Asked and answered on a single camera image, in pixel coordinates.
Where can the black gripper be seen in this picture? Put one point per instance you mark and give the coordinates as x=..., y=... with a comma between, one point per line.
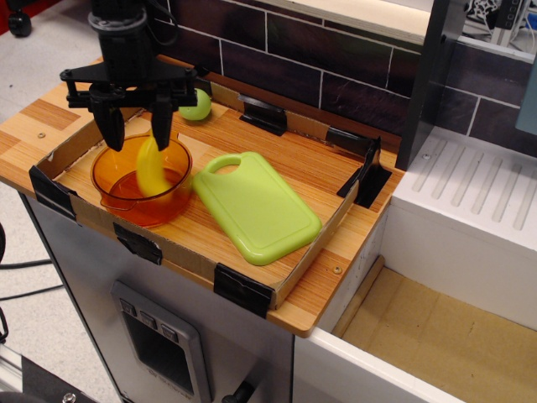
x=129, y=76

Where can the yellow toy banana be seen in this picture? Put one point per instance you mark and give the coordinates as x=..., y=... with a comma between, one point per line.
x=150, y=173

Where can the orange transparent plastic pot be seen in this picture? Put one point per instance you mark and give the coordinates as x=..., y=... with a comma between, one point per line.
x=113, y=173

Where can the cardboard fence with black tape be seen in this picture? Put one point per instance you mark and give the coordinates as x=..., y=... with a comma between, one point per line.
x=344, y=171

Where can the green toy apple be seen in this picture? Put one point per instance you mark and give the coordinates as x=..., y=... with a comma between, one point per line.
x=200, y=111

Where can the black caster wheel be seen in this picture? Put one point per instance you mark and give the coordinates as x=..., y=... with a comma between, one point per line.
x=19, y=24

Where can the green plastic cutting board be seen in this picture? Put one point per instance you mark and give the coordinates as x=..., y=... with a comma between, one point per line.
x=256, y=208

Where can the grey toy oven front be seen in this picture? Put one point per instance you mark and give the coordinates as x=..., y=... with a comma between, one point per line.
x=162, y=337

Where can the white toy sink unit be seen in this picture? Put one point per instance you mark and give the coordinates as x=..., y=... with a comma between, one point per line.
x=441, y=303

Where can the dark vertical post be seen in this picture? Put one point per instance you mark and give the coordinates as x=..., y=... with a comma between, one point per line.
x=446, y=23

